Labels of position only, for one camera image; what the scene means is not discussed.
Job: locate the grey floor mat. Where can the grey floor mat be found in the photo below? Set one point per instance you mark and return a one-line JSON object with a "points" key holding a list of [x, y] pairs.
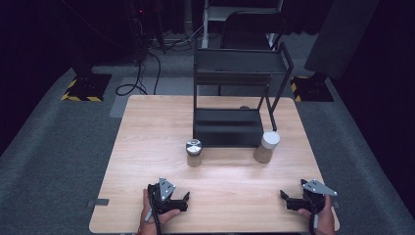
{"points": [[153, 87]]}

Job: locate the grey tilted panel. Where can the grey tilted panel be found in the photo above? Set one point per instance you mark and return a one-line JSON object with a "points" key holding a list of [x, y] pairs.
{"points": [[339, 36]]}

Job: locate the person's left hand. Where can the person's left hand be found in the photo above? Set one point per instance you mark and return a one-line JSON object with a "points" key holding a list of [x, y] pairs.
{"points": [[156, 219]]}

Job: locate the glass jar with silver lid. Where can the glass jar with silver lid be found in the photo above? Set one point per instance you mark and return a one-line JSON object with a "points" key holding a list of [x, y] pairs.
{"points": [[193, 152]]}

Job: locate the person's right hand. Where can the person's right hand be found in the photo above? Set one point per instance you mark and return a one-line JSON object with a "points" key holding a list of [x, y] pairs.
{"points": [[323, 218]]}

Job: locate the small dark round object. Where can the small dark round object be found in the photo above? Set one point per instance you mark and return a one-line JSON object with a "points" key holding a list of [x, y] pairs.
{"points": [[244, 107]]}

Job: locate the grey tape strip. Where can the grey tape strip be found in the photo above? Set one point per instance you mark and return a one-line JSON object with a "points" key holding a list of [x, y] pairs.
{"points": [[98, 202]]}

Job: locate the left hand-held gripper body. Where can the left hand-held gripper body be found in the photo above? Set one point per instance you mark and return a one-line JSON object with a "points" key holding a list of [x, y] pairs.
{"points": [[162, 196]]}

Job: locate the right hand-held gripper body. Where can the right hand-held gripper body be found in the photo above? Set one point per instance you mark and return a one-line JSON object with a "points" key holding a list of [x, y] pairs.
{"points": [[313, 193]]}

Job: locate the black chair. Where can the black chair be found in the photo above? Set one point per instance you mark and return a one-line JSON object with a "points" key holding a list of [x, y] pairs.
{"points": [[253, 29]]}

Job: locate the jar with white lid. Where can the jar with white lid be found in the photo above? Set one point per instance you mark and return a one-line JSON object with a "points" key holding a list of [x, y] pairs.
{"points": [[267, 147]]}

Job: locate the dark equipment rack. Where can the dark equipment rack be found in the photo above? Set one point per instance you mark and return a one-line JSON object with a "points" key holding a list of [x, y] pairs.
{"points": [[143, 26]]}

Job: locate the black two-tier metal shelf rack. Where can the black two-tier metal shelf rack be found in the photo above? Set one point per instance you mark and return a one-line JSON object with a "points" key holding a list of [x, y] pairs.
{"points": [[228, 98]]}

